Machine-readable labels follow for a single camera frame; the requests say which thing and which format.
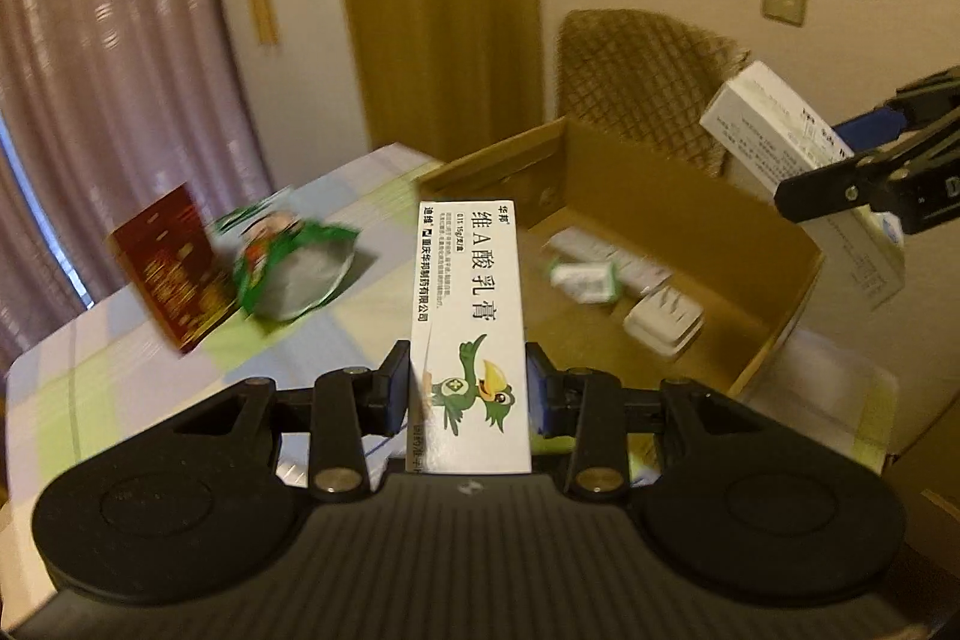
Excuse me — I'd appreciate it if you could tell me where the white green medicine box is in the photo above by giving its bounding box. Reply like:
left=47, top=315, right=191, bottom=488
left=698, top=58, right=908, bottom=314

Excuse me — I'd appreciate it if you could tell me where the white power adapter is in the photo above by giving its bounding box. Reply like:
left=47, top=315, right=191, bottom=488
left=623, top=286, right=703, bottom=359

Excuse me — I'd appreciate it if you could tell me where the white bird ointment box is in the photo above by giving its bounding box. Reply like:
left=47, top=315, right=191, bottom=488
left=407, top=200, right=532, bottom=474

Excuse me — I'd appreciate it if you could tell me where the white remote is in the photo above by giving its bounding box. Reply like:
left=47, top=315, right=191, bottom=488
left=547, top=226, right=672, bottom=298

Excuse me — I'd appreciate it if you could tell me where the brown cardboard box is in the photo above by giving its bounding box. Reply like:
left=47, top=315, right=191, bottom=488
left=418, top=119, right=823, bottom=398

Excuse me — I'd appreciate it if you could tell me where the green silver snack bag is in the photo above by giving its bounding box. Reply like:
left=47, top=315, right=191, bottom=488
left=206, top=188, right=359, bottom=321

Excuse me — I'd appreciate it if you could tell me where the quilted brown chair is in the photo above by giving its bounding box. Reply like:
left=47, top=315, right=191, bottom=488
left=556, top=10, right=750, bottom=177

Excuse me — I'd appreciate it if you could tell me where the red gift box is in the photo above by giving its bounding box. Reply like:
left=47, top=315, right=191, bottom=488
left=107, top=184, right=236, bottom=354

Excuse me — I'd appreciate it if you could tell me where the checkered tablecloth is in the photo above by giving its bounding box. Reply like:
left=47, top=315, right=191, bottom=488
left=2, top=125, right=898, bottom=627

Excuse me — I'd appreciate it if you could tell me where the pink curtain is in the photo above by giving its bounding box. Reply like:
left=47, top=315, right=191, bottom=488
left=2, top=0, right=270, bottom=360

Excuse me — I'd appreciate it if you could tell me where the yellow door ornament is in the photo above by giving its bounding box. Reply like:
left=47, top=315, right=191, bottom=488
left=249, top=0, right=280, bottom=47

